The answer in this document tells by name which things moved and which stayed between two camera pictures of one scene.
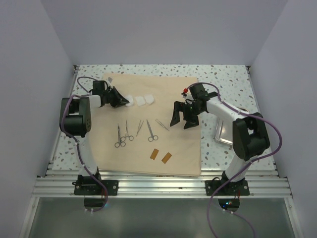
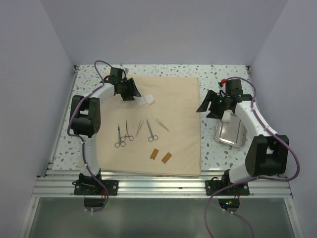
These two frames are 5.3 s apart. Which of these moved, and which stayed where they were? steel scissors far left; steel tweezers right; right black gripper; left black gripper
Moved: left black gripper; right black gripper
Stayed: steel tweezers right; steel scissors far left
